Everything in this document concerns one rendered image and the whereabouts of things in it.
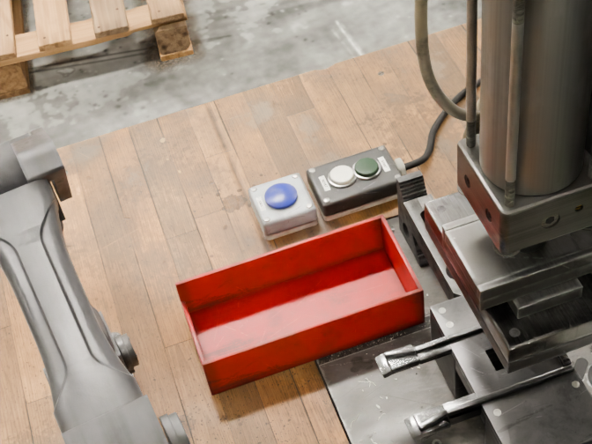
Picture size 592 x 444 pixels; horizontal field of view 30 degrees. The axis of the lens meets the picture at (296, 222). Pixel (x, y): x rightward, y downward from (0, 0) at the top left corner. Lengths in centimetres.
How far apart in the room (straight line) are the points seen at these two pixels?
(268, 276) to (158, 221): 19
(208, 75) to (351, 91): 149
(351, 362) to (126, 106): 181
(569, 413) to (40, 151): 55
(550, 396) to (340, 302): 29
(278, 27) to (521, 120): 230
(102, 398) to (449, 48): 90
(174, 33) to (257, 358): 189
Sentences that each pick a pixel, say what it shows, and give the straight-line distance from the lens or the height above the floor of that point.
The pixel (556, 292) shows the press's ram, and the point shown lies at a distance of 95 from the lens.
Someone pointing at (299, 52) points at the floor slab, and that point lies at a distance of 299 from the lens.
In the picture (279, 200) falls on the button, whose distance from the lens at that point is 133.
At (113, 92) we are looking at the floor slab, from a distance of 299.
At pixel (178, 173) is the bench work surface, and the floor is 90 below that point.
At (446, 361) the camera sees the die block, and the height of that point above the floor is 94.
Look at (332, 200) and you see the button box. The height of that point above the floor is 93.
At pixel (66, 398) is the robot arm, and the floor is 126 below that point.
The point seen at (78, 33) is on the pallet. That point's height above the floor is 12.
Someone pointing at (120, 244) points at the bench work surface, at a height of 90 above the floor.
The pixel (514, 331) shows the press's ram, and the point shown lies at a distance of 95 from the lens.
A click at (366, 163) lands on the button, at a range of 136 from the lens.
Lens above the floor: 191
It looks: 48 degrees down
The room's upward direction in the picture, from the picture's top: 10 degrees counter-clockwise
